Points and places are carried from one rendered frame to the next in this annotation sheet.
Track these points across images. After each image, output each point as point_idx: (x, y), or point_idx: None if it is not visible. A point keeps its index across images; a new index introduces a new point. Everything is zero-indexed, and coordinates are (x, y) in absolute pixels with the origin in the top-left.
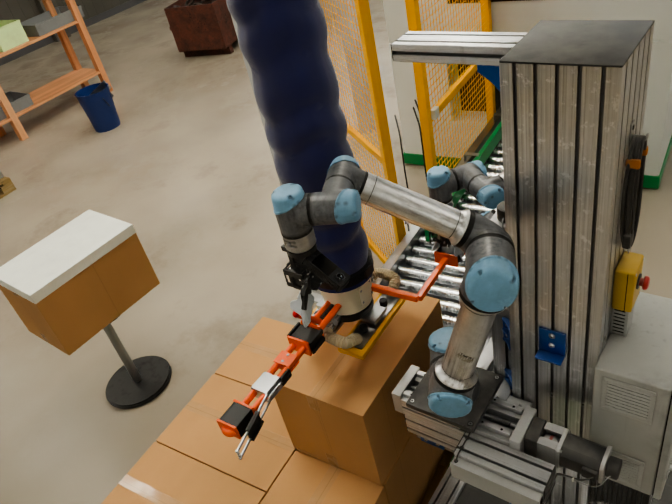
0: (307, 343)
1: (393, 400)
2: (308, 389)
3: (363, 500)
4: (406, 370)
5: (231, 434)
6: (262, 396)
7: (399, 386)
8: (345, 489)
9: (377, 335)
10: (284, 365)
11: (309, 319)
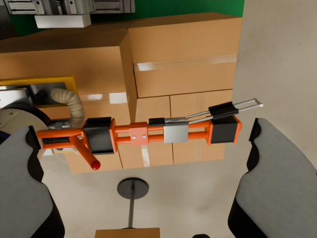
0: (111, 129)
1: (87, 25)
2: (122, 106)
3: (144, 36)
4: (44, 46)
5: (240, 122)
6: (191, 125)
7: (71, 23)
8: (143, 52)
9: (36, 78)
10: (147, 131)
11: (271, 127)
